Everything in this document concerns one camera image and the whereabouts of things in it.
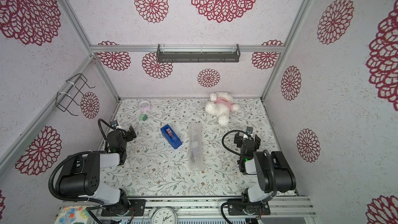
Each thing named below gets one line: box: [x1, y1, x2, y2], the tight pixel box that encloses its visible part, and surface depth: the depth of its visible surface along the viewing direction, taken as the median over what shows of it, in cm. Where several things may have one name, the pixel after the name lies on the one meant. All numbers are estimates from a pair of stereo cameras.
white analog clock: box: [151, 206, 179, 224], surface depth 69 cm
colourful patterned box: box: [54, 205, 97, 224], surface depth 69 cm
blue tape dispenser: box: [160, 123, 183, 150], surface depth 96 cm
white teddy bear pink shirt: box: [205, 91, 240, 126], surface depth 108 cm
